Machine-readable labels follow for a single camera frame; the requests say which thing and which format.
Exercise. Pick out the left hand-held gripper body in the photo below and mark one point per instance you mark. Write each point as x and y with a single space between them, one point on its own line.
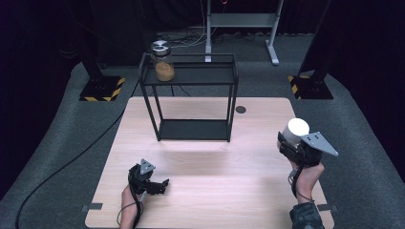
138 181

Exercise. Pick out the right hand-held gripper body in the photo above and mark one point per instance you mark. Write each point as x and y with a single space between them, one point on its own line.
310 152

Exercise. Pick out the jar with white lid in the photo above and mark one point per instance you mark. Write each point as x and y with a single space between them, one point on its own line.
297 127

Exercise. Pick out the black metal two-tier rack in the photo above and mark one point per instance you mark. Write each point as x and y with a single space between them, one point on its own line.
194 129

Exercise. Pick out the glass jar with metal lid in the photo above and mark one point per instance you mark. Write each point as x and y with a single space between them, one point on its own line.
164 70

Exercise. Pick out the person's left hand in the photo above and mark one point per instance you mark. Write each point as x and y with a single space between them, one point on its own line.
131 198

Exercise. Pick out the person's right hand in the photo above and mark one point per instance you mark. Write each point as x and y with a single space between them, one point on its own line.
307 181

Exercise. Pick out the round black table grommet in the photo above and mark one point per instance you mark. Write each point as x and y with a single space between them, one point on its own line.
240 109

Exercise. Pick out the grey tape strip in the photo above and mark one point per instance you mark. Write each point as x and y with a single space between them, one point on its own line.
94 206
328 207

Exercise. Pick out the black stand with striped base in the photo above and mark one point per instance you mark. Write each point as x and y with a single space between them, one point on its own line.
313 89
102 89

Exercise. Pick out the grey metal stand frame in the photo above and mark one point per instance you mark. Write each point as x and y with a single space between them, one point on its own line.
242 20

